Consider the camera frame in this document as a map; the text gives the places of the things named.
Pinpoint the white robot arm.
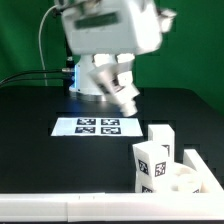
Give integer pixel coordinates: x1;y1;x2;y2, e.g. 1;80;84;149
58;0;163;106

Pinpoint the black cable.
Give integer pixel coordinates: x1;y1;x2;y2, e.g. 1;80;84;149
0;68;75;84
0;75;74;88

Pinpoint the black cable lower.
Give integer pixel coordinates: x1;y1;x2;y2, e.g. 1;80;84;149
0;75;74;88

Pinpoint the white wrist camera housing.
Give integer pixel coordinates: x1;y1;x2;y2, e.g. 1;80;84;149
157;8;177;33

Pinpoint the grey camera cable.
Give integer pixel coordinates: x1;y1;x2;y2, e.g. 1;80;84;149
37;3;68;87

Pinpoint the black cable upper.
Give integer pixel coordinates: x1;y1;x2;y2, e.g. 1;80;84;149
0;68;75;84

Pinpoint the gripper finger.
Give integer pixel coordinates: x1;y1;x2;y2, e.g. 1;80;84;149
115;53;135;87
93;54;114;67

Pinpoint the white marker tag sheet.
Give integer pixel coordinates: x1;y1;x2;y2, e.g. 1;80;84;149
51;117;143;137

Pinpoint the white L-shaped fence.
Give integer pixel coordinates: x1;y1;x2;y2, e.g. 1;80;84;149
0;150;224;222

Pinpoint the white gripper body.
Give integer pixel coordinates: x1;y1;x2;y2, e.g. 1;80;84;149
62;0;162;55

